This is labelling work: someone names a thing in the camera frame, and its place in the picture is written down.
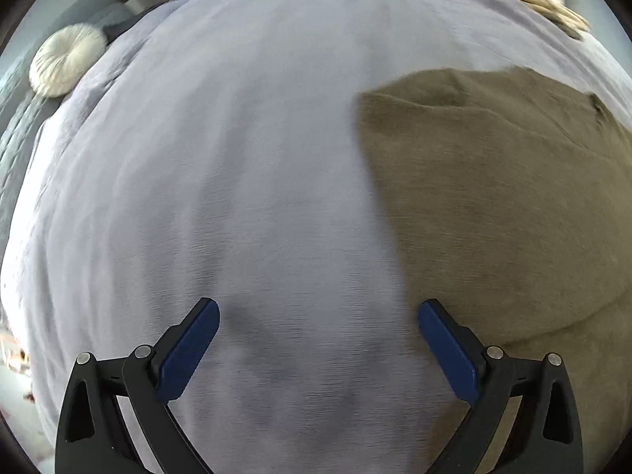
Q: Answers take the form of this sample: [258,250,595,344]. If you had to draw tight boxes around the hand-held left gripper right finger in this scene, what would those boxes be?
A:
[417,299,584,474]

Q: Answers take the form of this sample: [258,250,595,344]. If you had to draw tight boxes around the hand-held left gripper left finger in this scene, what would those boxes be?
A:
[54,297,220,474]

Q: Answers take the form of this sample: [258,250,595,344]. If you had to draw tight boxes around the olive green garment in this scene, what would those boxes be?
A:
[356,66,632,474]

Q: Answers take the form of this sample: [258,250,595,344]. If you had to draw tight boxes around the lavender bed blanket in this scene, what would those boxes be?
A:
[0,0,630,474]

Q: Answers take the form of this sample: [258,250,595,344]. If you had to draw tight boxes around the white round fluffy pillow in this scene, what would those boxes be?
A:
[28,24,107,98]

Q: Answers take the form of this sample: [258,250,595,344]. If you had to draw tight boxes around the dark cloth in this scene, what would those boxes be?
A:
[103,2,166,41]

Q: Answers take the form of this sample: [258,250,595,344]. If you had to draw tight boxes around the grey cushion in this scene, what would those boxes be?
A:
[47,0,130,35]

